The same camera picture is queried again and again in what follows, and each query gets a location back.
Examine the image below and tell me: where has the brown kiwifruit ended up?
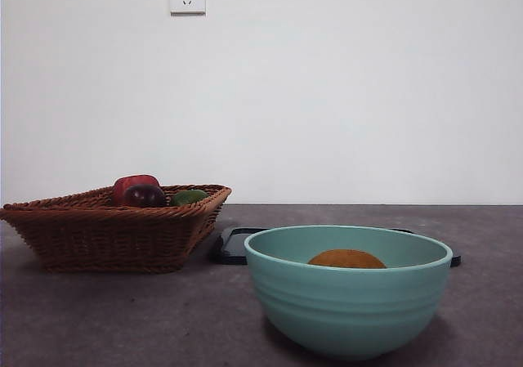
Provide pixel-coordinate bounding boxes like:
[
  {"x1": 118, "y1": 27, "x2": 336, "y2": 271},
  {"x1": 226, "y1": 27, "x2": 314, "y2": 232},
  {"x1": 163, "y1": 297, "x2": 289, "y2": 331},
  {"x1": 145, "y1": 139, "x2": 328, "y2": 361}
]
[{"x1": 306, "y1": 248, "x2": 387, "y2": 270}]

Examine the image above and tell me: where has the teal ribbed bowl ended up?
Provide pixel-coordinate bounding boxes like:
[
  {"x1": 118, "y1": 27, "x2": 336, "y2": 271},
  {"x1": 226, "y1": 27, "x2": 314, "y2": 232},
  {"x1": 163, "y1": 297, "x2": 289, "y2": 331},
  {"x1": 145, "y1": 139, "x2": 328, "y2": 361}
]
[{"x1": 244, "y1": 224, "x2": 454, "y2": 362}]

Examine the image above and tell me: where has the green pepper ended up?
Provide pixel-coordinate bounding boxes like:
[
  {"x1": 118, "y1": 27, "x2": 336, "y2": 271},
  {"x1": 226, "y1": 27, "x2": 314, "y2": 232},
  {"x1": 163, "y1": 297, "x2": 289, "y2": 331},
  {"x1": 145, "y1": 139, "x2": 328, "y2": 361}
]
[{"x1": 168, "y1": 189, "x2": 209, "y2": 207}]

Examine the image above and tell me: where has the dark teal rectangular tray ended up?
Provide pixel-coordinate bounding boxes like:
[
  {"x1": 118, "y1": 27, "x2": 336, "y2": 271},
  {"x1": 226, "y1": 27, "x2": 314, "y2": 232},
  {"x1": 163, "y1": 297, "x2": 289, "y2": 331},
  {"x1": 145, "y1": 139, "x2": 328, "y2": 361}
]
[{"x1": 208, "y1": 226, "x2": 462, "y2": 266}]

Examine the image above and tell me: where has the dark purple round fruit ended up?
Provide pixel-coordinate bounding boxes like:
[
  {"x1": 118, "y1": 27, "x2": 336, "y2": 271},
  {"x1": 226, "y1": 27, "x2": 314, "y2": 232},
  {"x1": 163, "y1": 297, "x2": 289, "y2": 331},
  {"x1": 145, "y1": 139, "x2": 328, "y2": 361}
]
[{"x1": 123, "y1": 183, "x2": 168, "y2": 208}]

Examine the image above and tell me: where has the red bell pepper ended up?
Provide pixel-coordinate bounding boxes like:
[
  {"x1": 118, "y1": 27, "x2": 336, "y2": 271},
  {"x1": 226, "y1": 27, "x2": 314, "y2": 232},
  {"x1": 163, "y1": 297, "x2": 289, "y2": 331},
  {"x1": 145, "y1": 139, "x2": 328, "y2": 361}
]
[{"x1": 112, "y1": 174, "x2": 161, "y2": 206}]

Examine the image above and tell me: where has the brown wicker basket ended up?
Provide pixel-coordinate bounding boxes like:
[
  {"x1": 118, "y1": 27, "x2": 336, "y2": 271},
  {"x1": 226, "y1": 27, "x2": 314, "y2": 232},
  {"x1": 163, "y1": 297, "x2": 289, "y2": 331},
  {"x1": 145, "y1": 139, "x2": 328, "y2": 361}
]
[{"x1": 0, "y1": 184, "x2": 233, "y2": 274}]

